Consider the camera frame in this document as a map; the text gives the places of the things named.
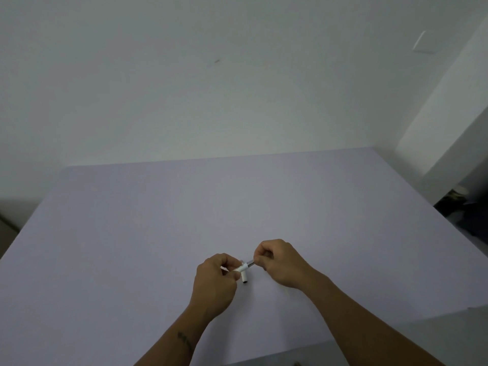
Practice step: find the person's left hand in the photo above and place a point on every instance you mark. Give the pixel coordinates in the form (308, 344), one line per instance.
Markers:
(213, 287)

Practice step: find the person's right hand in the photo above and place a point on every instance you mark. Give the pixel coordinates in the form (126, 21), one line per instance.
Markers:
(286, 264)

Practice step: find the person's right thumb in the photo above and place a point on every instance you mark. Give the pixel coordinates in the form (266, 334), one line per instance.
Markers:
(267, 265)

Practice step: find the person's left thumb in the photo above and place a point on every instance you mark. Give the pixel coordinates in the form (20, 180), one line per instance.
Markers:
(231, 277)

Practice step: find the white plastic three-way connector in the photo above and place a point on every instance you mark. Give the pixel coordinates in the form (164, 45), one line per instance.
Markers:
(243, 271)

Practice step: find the grey metal rod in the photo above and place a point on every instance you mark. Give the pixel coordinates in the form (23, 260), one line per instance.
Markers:
(252, 262)

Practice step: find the person's left forearm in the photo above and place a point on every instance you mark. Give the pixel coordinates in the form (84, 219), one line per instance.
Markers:
(179, 341)

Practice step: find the person's right forearm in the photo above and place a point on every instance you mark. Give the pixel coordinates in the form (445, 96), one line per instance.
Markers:
(366, 323)

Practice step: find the light-coloured shoe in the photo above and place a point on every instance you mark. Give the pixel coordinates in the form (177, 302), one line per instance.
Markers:
(457, 194)

